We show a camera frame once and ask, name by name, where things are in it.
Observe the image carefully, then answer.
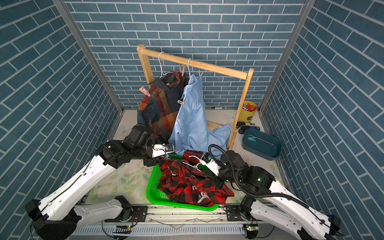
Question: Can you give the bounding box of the dark multicolour plaid shirt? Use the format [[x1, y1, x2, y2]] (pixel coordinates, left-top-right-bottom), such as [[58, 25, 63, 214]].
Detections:
[[137, 72, 189, 143]]

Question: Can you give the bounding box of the blue black stapler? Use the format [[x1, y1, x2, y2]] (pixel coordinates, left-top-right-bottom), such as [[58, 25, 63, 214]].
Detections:
[[238, 125, 261, 135]]

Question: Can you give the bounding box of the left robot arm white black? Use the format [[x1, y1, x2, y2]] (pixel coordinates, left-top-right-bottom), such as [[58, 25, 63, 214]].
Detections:
[[25, 126, 175, 240]]

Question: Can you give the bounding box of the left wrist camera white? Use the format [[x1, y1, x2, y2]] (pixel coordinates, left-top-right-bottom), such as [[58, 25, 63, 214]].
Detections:
[[152, 144, 175, 158]]

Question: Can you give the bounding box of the pink clothespin on sleeve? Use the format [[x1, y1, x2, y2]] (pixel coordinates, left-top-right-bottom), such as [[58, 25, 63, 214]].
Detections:
[[139, 87, 151, 97]]

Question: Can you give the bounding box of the light blue shirt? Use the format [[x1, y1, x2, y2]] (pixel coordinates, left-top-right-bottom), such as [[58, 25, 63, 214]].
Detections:
[[169, 74, 232, 156]]

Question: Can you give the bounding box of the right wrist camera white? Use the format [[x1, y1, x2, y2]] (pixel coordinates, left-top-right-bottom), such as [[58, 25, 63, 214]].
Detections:
[[200, 153, 221, 176]]

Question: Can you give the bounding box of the green plastic basket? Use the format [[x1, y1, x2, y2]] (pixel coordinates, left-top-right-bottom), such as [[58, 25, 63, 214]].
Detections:
[[146, 160, 219, 212]]

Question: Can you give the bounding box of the red black plaid shirt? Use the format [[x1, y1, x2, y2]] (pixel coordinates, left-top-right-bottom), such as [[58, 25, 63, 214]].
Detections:
[[158, 151, 235, 207]]

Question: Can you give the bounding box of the yellow pen cup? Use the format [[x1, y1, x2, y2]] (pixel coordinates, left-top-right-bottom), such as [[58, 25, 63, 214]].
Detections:
[[239, 101, 258, 123]]

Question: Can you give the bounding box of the wooden clothes rack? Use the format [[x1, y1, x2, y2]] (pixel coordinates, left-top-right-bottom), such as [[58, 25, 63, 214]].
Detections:
[[137, 45, 254, 150]]

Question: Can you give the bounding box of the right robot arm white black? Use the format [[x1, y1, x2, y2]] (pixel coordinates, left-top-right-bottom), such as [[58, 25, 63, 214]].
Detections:
[[208, 144, 343, 240]]

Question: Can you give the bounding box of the pink clothespin at collar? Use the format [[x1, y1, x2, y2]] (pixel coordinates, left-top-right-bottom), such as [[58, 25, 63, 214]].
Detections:
[[179, 65, 186, 77]]

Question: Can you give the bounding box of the teal storage box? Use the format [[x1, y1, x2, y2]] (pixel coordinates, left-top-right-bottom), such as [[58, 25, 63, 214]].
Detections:
[[242, 129, 282, 161]]

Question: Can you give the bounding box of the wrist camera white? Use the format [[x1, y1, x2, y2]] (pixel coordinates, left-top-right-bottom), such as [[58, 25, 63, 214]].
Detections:
[[152, 144, 175, 158], [200, 153, 221, 176]]

